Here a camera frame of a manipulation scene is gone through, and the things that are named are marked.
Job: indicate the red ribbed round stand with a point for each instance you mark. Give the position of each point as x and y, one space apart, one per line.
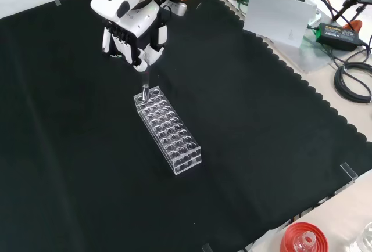
290 237

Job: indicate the small clear glass flask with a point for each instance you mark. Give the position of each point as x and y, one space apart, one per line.
305 241

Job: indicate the pale board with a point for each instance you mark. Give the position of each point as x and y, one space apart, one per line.
279 17

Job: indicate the clear glass vessel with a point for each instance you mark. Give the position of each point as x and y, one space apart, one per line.
366 239

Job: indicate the clear acrylic test tube rack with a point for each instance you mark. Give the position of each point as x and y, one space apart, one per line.
170 131

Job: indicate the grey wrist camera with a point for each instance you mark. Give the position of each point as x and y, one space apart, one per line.
177 6

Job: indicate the black bench cloth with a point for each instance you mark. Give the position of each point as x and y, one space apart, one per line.
87 147

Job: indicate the clear acrylic edge clip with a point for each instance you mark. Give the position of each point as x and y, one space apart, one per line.
349 173
206 248

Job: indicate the black power adapter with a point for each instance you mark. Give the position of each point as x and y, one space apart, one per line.
338 35

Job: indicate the clear glass test tube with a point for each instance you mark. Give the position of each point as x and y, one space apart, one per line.
146 89

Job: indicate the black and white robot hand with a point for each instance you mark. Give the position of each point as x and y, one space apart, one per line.
136 22

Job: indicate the pale base plate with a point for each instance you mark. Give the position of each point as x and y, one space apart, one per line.
314 57

